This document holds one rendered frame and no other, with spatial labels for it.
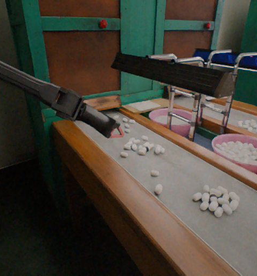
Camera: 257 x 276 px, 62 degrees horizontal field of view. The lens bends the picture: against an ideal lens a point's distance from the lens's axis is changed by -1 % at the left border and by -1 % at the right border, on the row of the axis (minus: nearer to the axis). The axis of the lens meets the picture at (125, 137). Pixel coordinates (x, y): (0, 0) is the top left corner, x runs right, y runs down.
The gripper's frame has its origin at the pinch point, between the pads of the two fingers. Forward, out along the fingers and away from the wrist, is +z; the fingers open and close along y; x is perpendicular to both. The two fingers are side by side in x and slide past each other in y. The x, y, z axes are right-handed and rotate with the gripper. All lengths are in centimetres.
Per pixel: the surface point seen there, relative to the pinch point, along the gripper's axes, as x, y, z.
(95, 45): -32, 52, -7
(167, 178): 4.0, -17.7, 14.1
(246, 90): -142, 106, 233
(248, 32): -199, 121, 184
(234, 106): -54, 16, 80
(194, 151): -10.4, -11.9, 28.0
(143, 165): 5.6, -6.4, 11.9
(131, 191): 12.6, -19.4, -0.1
